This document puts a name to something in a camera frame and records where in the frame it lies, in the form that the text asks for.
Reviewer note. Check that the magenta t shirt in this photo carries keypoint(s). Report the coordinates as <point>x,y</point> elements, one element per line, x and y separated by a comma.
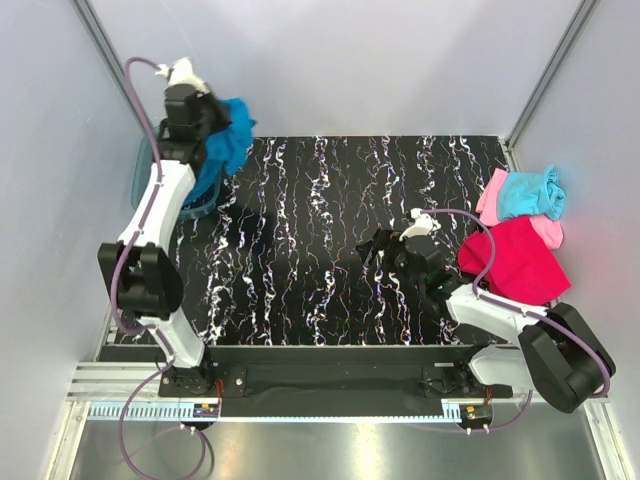
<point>524,268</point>

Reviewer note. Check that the right aluminium frame post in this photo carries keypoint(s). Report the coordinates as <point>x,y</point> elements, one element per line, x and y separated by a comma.
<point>561,52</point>

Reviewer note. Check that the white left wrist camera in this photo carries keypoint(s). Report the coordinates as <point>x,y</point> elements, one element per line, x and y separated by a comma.
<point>182,72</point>

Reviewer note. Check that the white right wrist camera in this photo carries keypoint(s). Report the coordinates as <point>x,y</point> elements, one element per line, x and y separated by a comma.
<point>421,224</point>

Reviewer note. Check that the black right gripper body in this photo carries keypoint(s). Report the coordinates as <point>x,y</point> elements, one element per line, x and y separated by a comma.
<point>398,253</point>

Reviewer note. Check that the cyan t shirt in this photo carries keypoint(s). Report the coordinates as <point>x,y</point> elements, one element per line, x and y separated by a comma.
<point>533,193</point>

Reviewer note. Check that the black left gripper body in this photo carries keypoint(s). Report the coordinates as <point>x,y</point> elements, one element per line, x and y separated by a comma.
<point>214,116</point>

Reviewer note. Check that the light pink t shirt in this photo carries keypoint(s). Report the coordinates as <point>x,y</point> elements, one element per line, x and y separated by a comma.
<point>489,203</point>

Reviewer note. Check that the left aluminium frame post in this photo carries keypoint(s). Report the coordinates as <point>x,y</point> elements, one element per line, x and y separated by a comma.
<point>105,49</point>

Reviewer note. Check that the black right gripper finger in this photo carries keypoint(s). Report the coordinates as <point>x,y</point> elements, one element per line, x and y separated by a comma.
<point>385,236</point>
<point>369,252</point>

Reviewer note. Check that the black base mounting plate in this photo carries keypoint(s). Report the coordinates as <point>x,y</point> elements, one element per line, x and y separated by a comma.
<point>382,384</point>

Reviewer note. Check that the aluminium frame post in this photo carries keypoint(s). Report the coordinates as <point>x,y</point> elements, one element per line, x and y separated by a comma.
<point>561,52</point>
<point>105,49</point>

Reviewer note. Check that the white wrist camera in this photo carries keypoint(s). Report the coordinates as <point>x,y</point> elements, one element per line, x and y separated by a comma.
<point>421,224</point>
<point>182,72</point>

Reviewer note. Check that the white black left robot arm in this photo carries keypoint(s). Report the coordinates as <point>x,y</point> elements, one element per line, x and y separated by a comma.
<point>144,287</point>

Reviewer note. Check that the blue t shirt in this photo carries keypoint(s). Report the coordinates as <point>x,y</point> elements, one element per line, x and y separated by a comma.
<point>226,150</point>

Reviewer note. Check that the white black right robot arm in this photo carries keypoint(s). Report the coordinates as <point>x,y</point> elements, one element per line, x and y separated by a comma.
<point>549,351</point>

